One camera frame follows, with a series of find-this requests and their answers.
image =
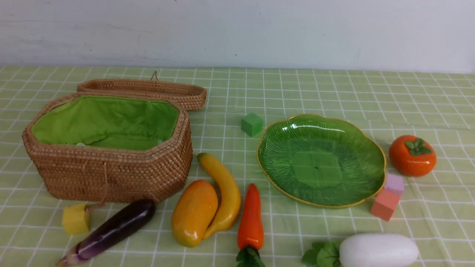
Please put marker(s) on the yellow banana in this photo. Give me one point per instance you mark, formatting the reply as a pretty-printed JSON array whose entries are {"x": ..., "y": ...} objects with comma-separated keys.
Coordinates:
[{"x": 229, "y": 207}]

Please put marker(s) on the orange yellow mango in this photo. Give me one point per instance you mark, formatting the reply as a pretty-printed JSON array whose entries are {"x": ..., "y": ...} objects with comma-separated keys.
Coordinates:
[{"x": 194, "y": 212}]

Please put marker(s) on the orange carrot with green leaves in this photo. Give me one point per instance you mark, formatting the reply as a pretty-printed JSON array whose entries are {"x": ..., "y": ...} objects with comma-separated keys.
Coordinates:
[{"x": 250, "y": 235}]

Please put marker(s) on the dark purple eggplant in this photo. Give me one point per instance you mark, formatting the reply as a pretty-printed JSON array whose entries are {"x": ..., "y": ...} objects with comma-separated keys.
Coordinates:
[{"x": 113, "y": 231}]

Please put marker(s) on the white radish with green leaves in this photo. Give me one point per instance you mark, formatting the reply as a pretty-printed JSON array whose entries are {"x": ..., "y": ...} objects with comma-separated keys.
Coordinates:
[{"x": 377, "y": 249}]

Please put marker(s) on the orange persimmon with green leaves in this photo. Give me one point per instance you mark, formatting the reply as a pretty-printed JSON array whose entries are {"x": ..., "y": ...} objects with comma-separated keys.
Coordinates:
[{"x": 412, "y": 156}]

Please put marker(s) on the green foam cube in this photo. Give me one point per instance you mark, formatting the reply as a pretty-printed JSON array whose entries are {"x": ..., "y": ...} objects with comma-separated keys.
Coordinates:
[{"x": 251, "y": 124}]

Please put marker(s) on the woven wicker basket lid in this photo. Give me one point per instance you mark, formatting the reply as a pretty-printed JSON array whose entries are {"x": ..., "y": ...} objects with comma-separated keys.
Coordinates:
[{"x": 188, "y": 97}]

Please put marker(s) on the green leaf-shaped glass plate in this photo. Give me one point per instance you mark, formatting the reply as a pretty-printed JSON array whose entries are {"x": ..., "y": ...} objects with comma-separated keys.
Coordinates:
[{"x": 321, "y": 161}]

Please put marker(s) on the woven wicker basket green lining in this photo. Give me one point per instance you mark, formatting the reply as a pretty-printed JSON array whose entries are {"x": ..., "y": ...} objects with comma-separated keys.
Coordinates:
[{"x": 113, "y": 148}]

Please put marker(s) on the salmon foam cube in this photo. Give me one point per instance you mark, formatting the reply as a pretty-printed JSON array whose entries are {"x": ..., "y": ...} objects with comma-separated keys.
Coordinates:
[{"x": 385, "y": 204}]

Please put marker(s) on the pink foam cube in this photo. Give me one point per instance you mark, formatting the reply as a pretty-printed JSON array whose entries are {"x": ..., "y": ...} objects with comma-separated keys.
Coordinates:
[{"x": 395, "y": 184}]

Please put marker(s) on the yellow foam block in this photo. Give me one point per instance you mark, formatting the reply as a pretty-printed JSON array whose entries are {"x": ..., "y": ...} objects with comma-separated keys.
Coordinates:
[{"x": 76, "y": 219}]

